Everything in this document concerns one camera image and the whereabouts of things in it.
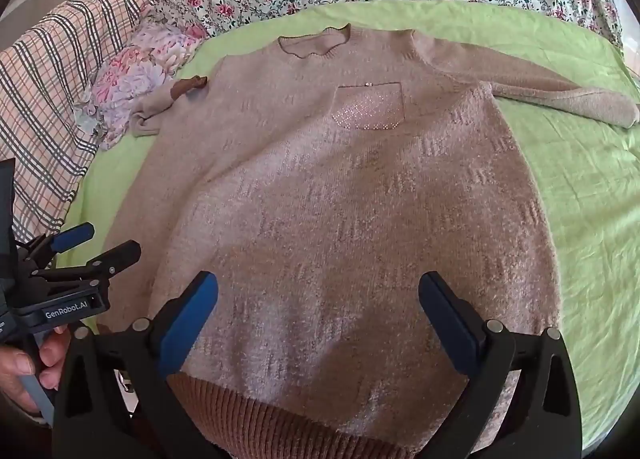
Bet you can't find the pastel floral cloth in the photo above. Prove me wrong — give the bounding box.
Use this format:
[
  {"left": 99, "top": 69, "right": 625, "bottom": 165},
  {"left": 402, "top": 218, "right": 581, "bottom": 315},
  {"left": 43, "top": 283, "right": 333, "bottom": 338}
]
[{"left": 72, "top": 21, "right": 206, "bottom": 150}]

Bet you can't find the plaid blanket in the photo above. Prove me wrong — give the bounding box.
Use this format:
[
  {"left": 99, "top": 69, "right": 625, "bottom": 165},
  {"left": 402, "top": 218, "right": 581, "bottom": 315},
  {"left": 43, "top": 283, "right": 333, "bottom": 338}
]
[{"left": 0, "top": 0, "right": 161, "bottom": 245}]

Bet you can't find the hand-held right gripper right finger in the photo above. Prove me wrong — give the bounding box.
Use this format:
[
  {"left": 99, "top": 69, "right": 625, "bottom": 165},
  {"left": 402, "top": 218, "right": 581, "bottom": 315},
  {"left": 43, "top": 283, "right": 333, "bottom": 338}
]
[{"left": 417, "top": 271, "right": 583, "bottom": 459}]

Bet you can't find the person's left hand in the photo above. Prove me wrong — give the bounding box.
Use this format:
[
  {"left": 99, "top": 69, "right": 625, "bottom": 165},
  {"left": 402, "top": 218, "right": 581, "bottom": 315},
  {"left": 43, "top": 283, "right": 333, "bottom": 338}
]
[{"left": 0, "top": 326, "right": 72, "bottom": 412}]

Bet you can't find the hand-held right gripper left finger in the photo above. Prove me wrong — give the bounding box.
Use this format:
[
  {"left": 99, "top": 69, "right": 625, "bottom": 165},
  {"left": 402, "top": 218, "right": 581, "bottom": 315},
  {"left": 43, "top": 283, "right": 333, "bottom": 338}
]
[{"left": 52, "top": 270, "right": 236, "bottom": 459}]

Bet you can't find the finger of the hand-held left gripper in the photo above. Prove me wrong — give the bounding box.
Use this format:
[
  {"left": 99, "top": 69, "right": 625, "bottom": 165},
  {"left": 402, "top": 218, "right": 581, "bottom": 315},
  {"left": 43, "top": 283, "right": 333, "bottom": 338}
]
[
  {"left": 25, "top": 222, "right": 96, "bottom": 267},
  {"left": 70, "top": 240, "right": 142, "bottom": 287}
]

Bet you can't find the green bed sheet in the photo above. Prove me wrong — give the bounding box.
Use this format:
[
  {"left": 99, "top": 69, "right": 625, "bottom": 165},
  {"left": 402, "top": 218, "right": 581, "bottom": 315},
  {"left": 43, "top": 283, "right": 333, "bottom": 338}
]
[{"left": 62, "top": 0, "right": 640, "bottom": 442}]

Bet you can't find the beige knit sweater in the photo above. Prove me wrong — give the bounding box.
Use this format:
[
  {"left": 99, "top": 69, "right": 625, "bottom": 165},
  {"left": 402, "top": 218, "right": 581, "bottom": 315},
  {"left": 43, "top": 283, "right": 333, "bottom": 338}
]
[{"left": 97, "top": 23, "right": 640, "bottom": 459}]

